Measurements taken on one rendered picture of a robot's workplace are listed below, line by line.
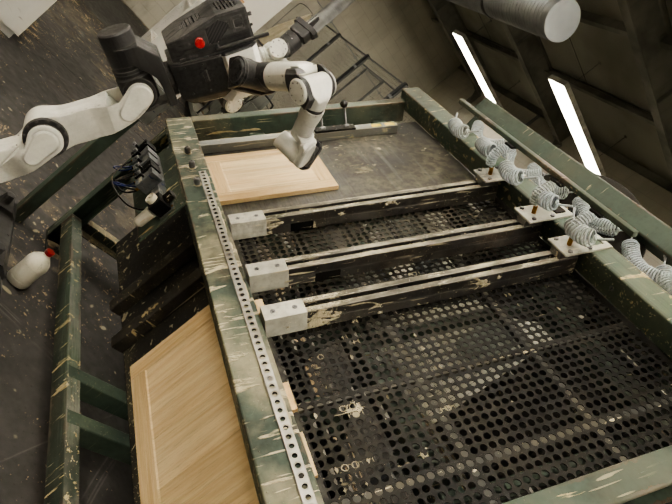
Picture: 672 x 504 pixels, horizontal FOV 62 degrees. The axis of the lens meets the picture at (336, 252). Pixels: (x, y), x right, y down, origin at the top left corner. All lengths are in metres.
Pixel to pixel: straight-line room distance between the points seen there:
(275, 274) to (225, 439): 0.51
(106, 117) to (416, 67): 10.12
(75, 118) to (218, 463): 1.23
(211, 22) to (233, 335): 1.03
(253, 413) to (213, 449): 0.42
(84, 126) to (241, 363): 1.06
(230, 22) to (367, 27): 9.37
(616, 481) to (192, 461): 1.15
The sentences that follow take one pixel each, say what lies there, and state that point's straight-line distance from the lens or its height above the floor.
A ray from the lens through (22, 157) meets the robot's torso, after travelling 2.18.
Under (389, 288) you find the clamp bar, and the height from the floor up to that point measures 1.24.
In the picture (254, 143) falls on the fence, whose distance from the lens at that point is 2.59.
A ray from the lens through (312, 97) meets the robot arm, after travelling 1.69.
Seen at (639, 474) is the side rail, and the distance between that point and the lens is 1.51.
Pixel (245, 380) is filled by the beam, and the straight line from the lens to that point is 1.46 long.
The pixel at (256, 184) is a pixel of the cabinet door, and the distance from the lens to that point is 2.28.
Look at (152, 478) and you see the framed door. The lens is 1.94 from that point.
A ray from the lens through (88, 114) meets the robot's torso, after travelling 2.14.
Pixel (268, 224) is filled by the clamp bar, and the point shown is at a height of 1.02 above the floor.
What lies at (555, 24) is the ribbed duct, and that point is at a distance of 5.04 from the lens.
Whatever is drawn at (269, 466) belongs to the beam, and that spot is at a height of 0.84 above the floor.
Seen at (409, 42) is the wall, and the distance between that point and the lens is 11.71.
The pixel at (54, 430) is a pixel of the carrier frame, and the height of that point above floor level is 0.13.
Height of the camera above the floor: 1.40
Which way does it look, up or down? 7 degrees down
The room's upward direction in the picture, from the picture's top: 52 degrees clockwise
